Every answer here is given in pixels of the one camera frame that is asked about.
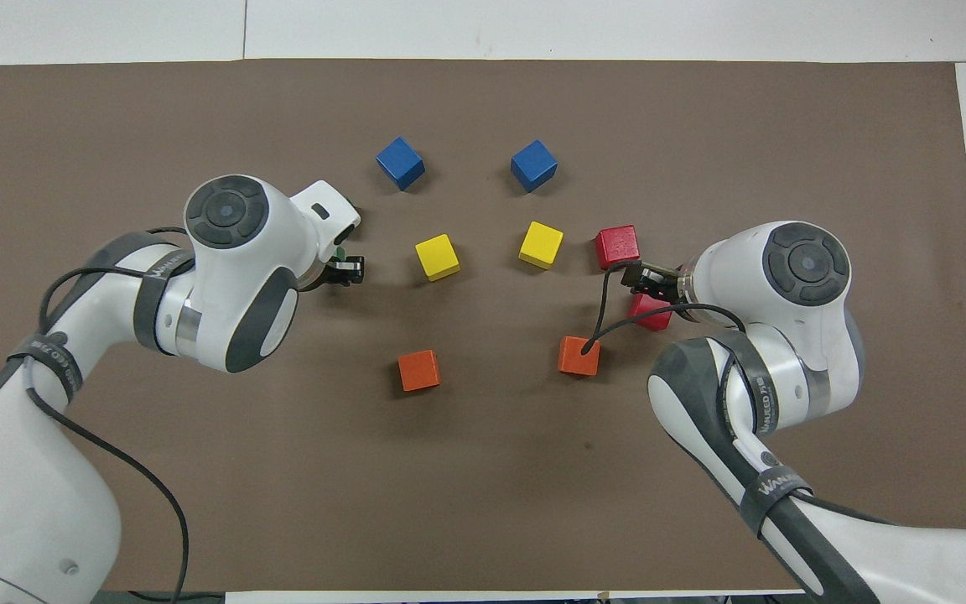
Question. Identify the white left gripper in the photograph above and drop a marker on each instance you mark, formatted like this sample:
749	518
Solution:
328	210

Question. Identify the red wooden cube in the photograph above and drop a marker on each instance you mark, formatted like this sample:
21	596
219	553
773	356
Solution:
617	243
649	319

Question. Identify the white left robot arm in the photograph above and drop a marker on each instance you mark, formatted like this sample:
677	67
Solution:
231	285

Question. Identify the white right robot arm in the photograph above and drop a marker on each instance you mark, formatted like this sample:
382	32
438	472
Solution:
743	268

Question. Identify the yellow wooden cube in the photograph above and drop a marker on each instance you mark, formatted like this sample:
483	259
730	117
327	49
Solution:
437	257
541	245

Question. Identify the orange wooden cube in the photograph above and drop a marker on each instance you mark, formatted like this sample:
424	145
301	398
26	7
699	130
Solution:
571	362
418	370

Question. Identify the blue wooden cube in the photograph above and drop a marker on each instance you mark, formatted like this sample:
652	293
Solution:
533	165
400	163

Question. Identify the brown paper table mat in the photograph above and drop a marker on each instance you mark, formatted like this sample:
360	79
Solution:
483	503

